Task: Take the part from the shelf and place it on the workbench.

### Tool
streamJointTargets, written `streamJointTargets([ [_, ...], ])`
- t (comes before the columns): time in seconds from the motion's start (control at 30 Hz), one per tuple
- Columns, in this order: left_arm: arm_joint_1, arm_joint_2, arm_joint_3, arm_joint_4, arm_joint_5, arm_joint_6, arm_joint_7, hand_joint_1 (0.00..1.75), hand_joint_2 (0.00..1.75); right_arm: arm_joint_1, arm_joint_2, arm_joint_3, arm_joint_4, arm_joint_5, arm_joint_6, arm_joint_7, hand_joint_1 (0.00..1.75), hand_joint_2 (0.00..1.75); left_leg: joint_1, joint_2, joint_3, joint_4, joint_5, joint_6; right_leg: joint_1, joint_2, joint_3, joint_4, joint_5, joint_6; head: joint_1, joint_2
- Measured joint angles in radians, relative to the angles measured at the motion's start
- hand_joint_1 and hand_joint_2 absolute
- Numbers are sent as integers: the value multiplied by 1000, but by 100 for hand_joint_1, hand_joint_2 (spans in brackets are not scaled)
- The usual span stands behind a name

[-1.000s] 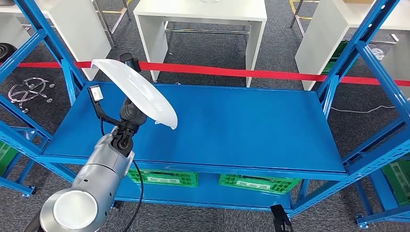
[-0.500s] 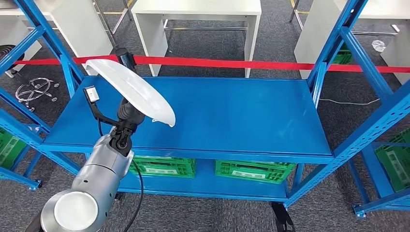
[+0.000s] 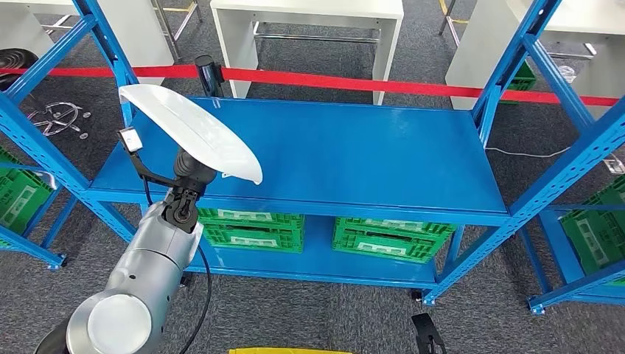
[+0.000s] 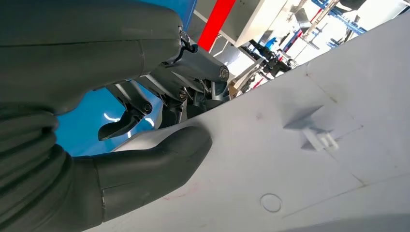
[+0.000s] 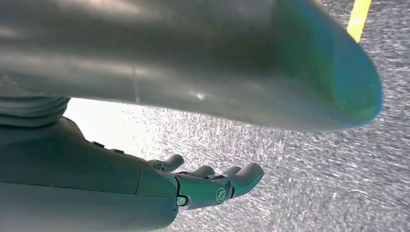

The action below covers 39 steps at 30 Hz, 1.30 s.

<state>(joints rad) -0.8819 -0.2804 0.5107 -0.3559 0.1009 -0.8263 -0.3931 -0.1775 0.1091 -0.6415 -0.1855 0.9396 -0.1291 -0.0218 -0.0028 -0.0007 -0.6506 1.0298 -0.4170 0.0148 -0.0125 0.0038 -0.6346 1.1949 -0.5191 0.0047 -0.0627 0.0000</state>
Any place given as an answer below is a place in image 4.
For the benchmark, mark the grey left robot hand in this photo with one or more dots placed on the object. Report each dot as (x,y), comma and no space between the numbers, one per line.
(80,48)

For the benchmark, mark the red barrier belt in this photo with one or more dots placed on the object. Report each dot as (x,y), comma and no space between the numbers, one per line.
(216,22)

